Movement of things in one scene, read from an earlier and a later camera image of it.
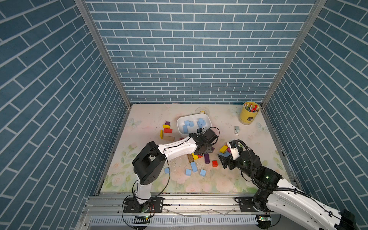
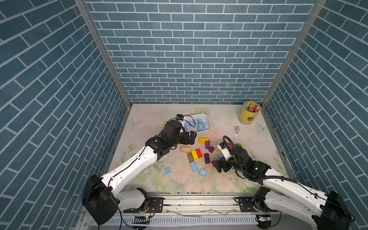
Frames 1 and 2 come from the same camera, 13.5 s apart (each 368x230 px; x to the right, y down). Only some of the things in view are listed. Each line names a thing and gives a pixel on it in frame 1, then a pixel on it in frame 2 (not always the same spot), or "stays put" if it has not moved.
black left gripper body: [208, 149] to [180, 138]
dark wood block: [190, 157] stays put
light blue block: [201, 122] stays put
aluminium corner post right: [308, 27] stays put
